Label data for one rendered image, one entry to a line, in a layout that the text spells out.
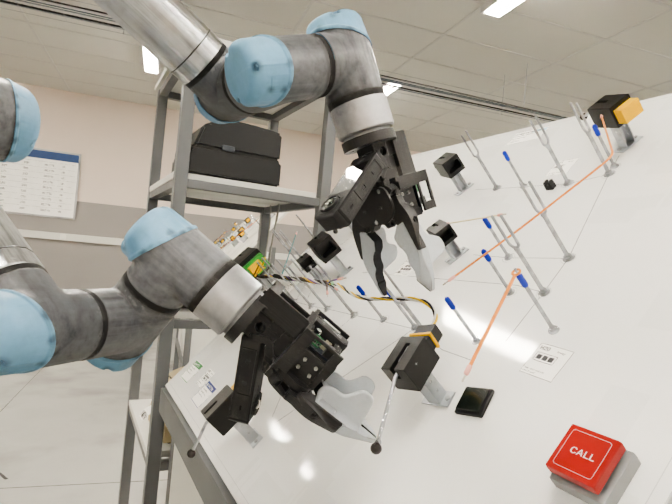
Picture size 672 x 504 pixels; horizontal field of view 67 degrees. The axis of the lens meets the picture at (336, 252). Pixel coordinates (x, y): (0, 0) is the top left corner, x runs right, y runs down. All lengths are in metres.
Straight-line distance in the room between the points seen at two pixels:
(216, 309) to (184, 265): 0.06
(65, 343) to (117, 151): 7.76
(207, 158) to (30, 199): 6.79
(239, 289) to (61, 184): 7.72
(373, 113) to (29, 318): 0.43
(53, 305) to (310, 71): 0.36
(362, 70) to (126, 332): 0.41
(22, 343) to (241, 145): 1.22
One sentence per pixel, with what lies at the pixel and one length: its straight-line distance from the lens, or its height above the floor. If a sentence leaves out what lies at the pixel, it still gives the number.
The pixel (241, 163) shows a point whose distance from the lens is 1.63.
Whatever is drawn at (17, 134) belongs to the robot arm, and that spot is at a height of 1.38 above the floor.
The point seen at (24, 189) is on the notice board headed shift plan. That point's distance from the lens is 8.33.
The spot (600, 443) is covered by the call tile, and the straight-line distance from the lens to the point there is 0.54.
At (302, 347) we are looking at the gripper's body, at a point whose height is 1.15.
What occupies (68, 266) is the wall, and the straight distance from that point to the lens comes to 8.22.
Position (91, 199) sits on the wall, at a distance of 8.21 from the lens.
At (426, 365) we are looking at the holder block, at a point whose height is 1.13.
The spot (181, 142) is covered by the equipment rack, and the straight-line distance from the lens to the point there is 1.51.
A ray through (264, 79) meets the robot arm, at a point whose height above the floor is 1.44.
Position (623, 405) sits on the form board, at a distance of 0.60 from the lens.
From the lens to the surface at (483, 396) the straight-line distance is 0.66.
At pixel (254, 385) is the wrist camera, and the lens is 0.61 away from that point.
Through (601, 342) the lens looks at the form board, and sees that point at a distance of 0.67.
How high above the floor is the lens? 1.25
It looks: 1 degrees up
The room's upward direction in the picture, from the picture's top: 5 degrees clockwise
